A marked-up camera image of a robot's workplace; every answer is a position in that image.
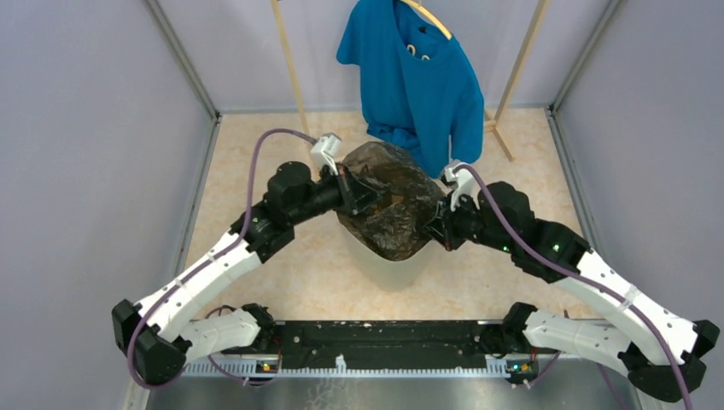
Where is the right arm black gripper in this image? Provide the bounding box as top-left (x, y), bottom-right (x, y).
top-left (421, 188), bottom-right (515, 254)

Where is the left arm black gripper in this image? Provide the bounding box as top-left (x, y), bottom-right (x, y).
top-left (289, 162), bottom-right (383, 226)

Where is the dark translucent trash bag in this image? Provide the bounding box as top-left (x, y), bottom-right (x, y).
top-left (337, 141), bottom-right (444, 261)

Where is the cream plastic trash bin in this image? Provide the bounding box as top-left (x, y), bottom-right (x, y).
top-left (342, 231), bottom-right (433, 292)

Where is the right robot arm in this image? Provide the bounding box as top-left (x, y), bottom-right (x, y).
top-left (418, 163), bottom-right (720, 408)

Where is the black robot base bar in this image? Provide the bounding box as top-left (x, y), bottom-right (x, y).
top-left (270, 320), bottom-right (510, 371)

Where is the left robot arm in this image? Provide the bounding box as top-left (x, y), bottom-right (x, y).
top-left (112, 161), bottom-right (377, 389)

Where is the wooden clothes rack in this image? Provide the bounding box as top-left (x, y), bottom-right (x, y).
top-left (270, 0), bottom-right (552, 163)

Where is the blue t-shirt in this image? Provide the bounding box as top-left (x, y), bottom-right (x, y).
top-left (336, 0), bottom-right (486, 179)

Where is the wooden clothes hanger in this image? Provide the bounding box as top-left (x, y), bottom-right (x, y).
top-left (400, 0), bottom-right (453, 40)

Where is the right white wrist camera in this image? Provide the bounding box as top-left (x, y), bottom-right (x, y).
top-left (441, 160), bottom-right (479, 211)

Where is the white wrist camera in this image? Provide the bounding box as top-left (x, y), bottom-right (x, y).
top-left (310, 132), bottom-right (342, 176)
top-left (441, 160), bottom-right (479, 211)

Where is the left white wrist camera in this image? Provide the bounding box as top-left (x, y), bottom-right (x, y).
top-left (310, 132), bottom-right (342, 176)

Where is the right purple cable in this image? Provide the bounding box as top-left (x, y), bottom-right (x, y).
top-left (460, 164), bottom-right (697, 410)

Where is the purple cable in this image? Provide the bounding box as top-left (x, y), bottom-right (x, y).
top-left (125, 127), bottom-right (318, 391)
top-left (460, 164), bottom-right (697, 410)

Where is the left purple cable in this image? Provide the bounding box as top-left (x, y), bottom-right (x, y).
top-left (125, 127), bottom-right (318, 391)

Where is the right aluminium corner post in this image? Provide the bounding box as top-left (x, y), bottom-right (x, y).
top-left (546, 0), bottom-right (627, 250)

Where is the aluminium corner frame post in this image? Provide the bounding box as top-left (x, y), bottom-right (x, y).
top-left (143, 0), bottom-right (222, 276)

